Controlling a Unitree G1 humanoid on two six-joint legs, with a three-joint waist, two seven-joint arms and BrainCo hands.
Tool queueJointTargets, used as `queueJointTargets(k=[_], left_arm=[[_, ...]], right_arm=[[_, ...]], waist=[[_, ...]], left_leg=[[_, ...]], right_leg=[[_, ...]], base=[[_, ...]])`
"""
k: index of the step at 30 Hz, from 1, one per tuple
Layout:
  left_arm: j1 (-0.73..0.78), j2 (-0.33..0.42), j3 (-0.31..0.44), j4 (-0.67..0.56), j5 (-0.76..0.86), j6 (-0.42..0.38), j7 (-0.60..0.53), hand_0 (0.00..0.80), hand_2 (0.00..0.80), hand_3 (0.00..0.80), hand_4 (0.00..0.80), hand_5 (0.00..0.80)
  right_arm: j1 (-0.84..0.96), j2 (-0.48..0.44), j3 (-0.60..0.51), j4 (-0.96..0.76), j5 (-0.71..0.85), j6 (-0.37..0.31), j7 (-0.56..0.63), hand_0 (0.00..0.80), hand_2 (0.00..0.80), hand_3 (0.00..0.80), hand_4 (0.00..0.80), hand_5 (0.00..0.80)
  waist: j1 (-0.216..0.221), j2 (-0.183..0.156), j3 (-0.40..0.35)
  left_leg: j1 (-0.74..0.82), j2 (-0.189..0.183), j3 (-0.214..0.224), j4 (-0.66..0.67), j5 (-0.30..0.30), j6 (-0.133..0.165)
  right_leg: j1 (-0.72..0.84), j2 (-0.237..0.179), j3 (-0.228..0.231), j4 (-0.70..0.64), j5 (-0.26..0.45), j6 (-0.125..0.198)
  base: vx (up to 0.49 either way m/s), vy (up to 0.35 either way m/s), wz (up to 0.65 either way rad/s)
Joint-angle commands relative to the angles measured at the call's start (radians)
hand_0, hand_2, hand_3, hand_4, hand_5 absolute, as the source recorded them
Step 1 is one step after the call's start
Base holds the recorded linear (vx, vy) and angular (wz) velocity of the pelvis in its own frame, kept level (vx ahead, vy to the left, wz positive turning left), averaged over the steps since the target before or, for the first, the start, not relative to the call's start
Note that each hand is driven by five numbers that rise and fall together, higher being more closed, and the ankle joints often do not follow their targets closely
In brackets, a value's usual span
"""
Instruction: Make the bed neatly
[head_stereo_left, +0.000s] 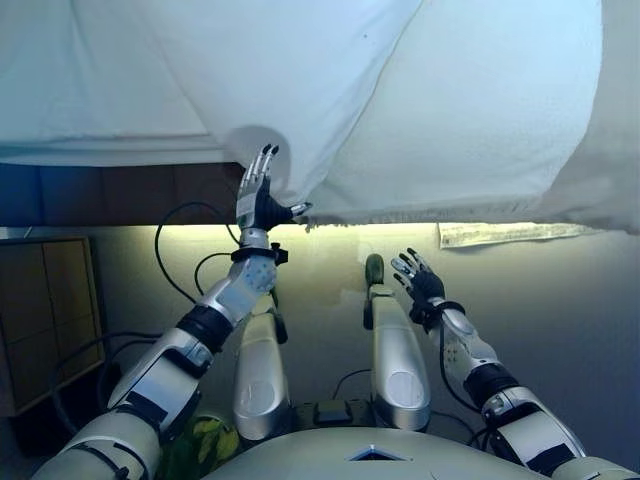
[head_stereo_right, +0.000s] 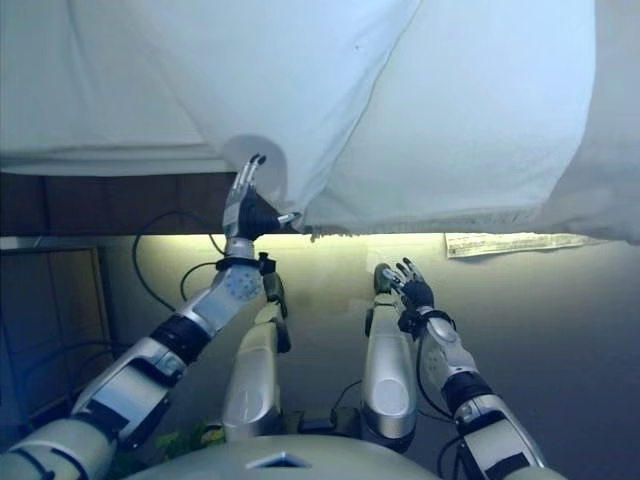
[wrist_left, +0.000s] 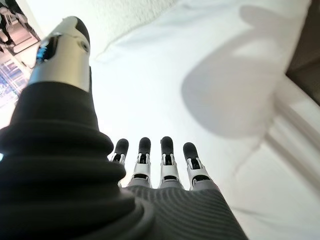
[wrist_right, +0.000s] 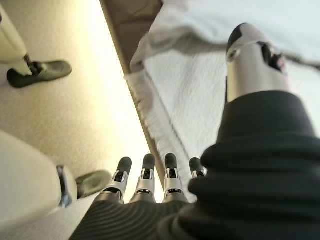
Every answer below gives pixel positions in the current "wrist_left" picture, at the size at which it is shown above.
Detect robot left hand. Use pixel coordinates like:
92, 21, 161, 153
0, 16, 248, 240

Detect white fitted bed sheet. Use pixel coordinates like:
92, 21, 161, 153
262, 73, 320, 181

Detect white textured fringed blanket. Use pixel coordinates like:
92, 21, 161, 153
29, 0, 186, 61

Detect brown tufted bed frame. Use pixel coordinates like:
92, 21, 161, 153
284, 0, 320, 106

